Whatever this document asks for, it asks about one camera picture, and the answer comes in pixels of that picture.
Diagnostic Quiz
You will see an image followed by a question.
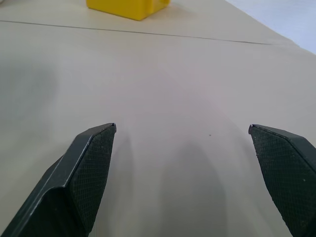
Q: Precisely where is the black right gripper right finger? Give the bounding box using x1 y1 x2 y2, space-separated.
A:
248 124 316 237

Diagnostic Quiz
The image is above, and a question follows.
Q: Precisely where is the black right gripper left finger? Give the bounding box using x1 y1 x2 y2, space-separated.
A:
0 122 117 237

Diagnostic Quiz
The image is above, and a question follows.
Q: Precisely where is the yellow plastic box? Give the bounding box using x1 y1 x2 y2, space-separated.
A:
85 0 171 20

